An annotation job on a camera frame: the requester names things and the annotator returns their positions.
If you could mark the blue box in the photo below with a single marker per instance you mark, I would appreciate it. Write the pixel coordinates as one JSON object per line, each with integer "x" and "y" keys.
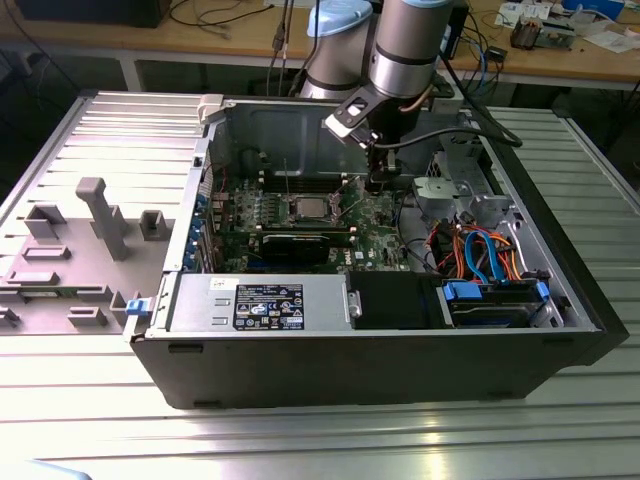
{"x": 592, "y": 5}

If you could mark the grey metal circuit part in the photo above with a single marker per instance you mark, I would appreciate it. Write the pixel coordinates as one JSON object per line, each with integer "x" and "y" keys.
{"x": 560, "y": 32}

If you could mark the CPU socket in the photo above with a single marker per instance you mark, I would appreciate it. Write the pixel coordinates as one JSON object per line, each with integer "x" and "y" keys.
{"x": 336, "y": 212}

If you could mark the black PC case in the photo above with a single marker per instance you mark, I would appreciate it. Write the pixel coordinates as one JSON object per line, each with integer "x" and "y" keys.
{"x": 350, "y": 370}

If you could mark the wooden desk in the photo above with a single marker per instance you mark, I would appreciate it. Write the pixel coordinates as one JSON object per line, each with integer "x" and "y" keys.
{"x": 550, "y": 65}

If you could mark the copper heat sink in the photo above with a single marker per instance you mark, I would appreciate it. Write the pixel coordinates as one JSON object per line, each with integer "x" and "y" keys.
{"x": 522, "y": 35}

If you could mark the silver power supply unit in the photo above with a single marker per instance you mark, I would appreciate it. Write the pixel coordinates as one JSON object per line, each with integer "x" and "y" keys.
{"x": 200, "y": 300}

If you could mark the hard disk in blue carrier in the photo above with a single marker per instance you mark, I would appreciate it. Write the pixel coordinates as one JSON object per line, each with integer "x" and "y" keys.
{"x": 490, "y": 315}

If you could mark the small black device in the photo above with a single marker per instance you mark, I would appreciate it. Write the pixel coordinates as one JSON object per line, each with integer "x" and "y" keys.
{"x": 497, "y": 53}

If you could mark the white papers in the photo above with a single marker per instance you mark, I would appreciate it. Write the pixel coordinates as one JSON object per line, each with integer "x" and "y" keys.
{"x": 612, "y": 40}

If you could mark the silver CPU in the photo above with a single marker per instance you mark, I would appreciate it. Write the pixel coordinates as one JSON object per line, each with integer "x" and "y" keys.
{"x": 314, "y": 207}

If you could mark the grey parts rack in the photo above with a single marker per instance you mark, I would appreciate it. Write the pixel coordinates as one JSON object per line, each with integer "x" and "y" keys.
{"x": 75, "y": 250}

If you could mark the green motherboard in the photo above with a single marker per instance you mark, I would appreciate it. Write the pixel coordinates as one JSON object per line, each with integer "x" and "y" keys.
{"x": 370, "y": 235}

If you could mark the black graphics card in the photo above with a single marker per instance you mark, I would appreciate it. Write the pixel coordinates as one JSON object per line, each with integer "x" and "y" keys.
{"x": 295, "y": 247}

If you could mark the black plastic shroud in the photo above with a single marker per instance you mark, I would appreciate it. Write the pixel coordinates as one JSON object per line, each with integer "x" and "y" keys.
{"x": 390, "y": 300}

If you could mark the silver metal disk bay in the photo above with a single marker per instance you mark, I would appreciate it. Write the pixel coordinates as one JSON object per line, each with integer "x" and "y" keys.
{"x": 435, "y": 190}

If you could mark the blue case latch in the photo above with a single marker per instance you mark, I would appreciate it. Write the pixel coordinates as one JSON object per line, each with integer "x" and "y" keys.
{"x": 137, "y": 307}

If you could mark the black monitor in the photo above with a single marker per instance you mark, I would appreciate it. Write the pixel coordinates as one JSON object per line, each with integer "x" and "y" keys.
{"x": 90, "y": 12}

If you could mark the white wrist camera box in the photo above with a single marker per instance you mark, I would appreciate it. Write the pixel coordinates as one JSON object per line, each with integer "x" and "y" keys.
{"x": 345, "y": 120}

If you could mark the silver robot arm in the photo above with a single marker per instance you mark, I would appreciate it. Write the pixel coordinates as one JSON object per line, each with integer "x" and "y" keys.
{"x": 405, "y": 50}

